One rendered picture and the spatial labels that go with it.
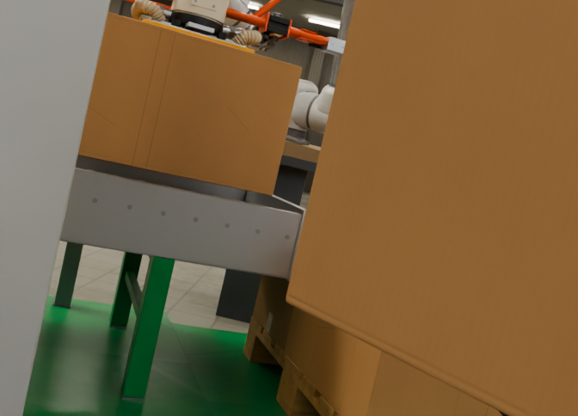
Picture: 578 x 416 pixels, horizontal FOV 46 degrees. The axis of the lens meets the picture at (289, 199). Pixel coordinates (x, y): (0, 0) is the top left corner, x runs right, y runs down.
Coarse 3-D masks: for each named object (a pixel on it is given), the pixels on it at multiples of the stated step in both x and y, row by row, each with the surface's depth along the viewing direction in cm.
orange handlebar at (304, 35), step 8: (128, 0) 229; (168, 8) 233; (240, 16) 213; (248, 16) 213; (256, 16) 215; (256, 24) 219; (264, 24) 215; (296, 32) 219; (304, 32) 220; (312, 32) 220; (304, 40) 223; (312, 40) 221; (320, 40) 222; (328, 40) 222
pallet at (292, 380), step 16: (256, 320) 246; (256, 336) 242; (256, 352) 243; (272, 352) 223; (288, 368) 207; (288, 384) 204; (304, 384) 193; (288, 400) 202; (304, 400) 199; (320, 400) 181
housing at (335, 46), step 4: (332, 40) 223; (336, 40) 223; (340, 40) 223; (324, 44) 225; (328, 44) 222; (332, 44) 222; (336, 44) 223; (340, 44) 224; (344, 44) 224; (324, 48) 224; (328, 48) 223; (332, 48) 223; (336, 48) 223; (340, 48) 224; (328, 52) 228; (332, 52) 226; (336, 52) 224; (340, 52) 224
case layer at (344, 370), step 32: (288, 320) 215; (320, 320) 192; (288, 352) 210; (320, 352) 188; (352, 352) 170; (384, 352) 156; (320, 384) 184; (352, 384) 166; (384, 384) 157; (416, 384) 160
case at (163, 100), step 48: (144, 48) 188; (192, 48) 192; (96, 96) 185; (144, 96) 190; (192, 96) 194; (240, 96) 198; (288, 96) 203; (96, 144) 187; (144, 144) 191; (192, 144) 196; (240, 144) 200
